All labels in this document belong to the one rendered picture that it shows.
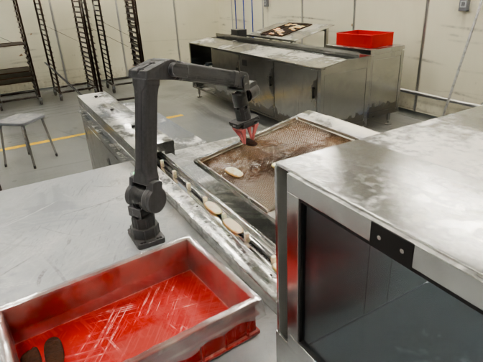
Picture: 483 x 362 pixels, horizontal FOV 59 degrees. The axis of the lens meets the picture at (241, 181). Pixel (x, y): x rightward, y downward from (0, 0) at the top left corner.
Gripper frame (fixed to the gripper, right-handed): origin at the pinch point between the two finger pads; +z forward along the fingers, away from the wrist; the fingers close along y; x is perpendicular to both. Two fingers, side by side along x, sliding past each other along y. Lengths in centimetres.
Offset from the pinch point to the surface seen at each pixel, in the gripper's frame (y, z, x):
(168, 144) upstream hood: 19.6, 2.0, -33.7
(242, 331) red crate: 55, 5, 72
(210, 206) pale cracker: 31.9, 6.2, 20.3
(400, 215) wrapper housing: 52, -40, 109
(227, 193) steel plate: 19.0, 11.9, 8.9
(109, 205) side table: 56, 6, -11
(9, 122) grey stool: 59, 35, -317
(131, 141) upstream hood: 31, -1, -45
